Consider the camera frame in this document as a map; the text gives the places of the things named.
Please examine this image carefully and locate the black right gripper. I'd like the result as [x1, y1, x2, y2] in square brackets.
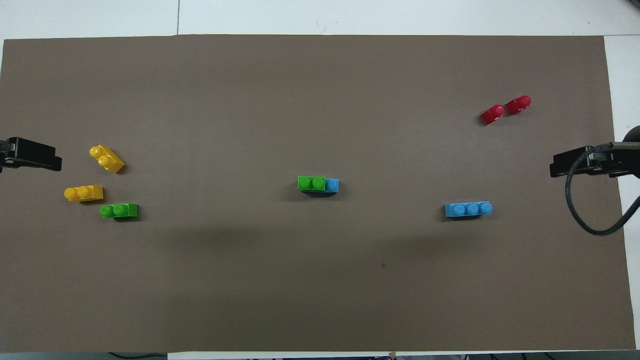
[550, 142, 622, 179]

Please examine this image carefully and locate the red one-stud block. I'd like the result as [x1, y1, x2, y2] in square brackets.
[506, 95, 532, 116]
[480, 104, 506, 126]

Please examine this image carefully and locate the yellow two-stud block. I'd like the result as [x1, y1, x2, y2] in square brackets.
[64, 185, 104, 203]
[89, 145, 125, 174]

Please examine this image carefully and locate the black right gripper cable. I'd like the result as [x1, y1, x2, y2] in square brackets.
[565, 144, 640, 236]

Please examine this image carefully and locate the green two-stud block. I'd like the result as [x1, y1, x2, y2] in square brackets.
[297, 175, 327, 191]
[99, 203, 139, 220]

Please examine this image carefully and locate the brown table mat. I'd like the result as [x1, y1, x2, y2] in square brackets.
[0, 34, 637, 354]

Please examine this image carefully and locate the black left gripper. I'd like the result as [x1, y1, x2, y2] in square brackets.
[0, 137, 63, 172]

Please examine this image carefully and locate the black floor cable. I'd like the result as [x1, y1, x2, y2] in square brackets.
[107, 352, 169, 360]

